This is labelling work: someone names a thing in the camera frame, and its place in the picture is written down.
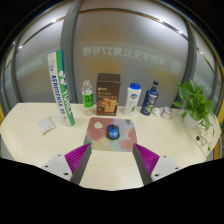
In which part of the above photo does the clear bottle with green label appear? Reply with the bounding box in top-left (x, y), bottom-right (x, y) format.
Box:
top-left (81, 79), bottom-right (95, 117)

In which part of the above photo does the crumpled white tissue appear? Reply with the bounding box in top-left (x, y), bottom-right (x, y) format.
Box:
top-left (151, 106), bottom-right (163, 117)

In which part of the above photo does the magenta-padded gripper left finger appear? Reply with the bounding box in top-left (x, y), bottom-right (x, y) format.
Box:
top-left (40, 142), bottom-right (93, 186)

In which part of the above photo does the green leafy plant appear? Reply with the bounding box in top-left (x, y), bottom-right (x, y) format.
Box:
top-left (172, 79), bottom-right (216, 151)

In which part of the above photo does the dark blue pump bottle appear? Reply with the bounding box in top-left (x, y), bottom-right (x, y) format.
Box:
top-left (140, 80), bottom-right (160, 117)

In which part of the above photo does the white bottle with blue cap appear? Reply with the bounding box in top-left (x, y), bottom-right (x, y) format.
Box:
top-left (123, 82), bottom-right (142, 117)

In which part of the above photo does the small patterned white packet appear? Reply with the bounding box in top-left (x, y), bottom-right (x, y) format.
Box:
top-left (37, 116), bottom-right (57, 136)

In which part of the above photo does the brown cracker box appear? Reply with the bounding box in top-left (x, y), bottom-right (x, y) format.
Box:
top-left (95, 72), bottom-right (122, 117)

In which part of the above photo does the small jar with white lid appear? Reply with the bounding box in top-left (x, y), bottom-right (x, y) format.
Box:
top-left (160, 106), bottom-right (173, 120)

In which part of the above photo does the blue and black computer mouse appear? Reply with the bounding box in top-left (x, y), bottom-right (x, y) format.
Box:
top-left (105, 123), bottom-right (121, 141)

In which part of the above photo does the white plant pot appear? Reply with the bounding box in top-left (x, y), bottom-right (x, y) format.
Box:
top-left (181, 111), bottom-right (198, 130)

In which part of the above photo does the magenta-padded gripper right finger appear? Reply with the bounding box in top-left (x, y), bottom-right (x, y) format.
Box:
top-left (132, 143), bottom-right (183, 186)

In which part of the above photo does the pastel patterned mouse pad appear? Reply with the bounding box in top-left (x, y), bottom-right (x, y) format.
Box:
top-left (83, 116), bottom-right (138, 153)

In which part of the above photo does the white green blue shuttlecock tube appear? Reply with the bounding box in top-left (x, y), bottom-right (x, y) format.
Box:
top-left (47, 49), bottom-right (76, 128)

